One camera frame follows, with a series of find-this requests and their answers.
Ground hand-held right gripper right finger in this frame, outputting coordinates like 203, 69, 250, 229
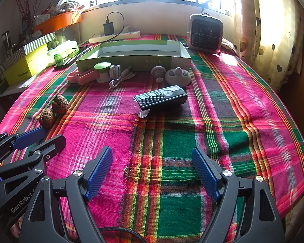
191, 147, 287, 243

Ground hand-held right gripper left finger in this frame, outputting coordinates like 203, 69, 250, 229
18, 145, 113, 243

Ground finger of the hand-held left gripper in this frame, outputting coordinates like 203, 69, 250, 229
0, 135, 67, 195
0, 126, 47, 166

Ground brown wrinkled walnut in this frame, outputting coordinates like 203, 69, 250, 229
52, 95, 69, 113
40, 108, 55, 128

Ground pink plastic clip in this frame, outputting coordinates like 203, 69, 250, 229
67, 72, 86, 84
77, 69, 102, 84

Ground black bike light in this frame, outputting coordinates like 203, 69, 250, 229
133, 85, 188, 118

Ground white USB cable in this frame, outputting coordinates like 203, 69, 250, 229
109, 71, 137, 89

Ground white round USB gadget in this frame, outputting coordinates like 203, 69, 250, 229
109, 64, 122, 79

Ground grey white panda gadget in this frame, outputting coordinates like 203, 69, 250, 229
165, 67, 192, 87

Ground small grey mushroom figure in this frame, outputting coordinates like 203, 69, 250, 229
151, 66, 166, 83

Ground green white cardboard box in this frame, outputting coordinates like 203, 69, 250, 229
76, 40, 192, 73

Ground pink green plaid blanket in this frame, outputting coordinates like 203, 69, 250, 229
0, 33, 304, 243

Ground white paper sheet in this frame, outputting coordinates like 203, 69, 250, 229
0, 80, 28, 98

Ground yellow green carton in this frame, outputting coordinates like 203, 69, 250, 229
2, 43, 50, 86

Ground black smartphone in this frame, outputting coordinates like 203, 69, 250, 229
54, 46, 92, 69

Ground green white striped box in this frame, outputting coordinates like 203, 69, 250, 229
0, 32, 56, 79

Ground green tissue pack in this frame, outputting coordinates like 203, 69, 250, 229
47, 41, 79, 64

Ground dark steel flask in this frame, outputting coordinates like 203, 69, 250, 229
0, 30, 11, 53

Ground orange plastic tray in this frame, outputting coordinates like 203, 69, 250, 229
33, 11, 83, 34

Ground red dried branches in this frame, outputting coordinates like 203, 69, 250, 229
14, 0, 32, 34

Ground black charger adapter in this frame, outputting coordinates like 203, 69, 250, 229
103, 22, 115, 36

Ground white power strip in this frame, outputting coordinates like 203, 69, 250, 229
89, 30, 141, 44

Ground crumpled plastic bags pile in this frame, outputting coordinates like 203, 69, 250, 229
42, 0, 83, 18

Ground grey space heater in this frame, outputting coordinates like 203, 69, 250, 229
187, 13, 223, 54

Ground cream heart print curtain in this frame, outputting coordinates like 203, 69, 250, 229
239, 0, 304, 92

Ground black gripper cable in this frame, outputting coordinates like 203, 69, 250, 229
99, 227, 152, 243

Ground black charging cable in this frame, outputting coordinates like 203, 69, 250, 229
66, 12, 125, 51

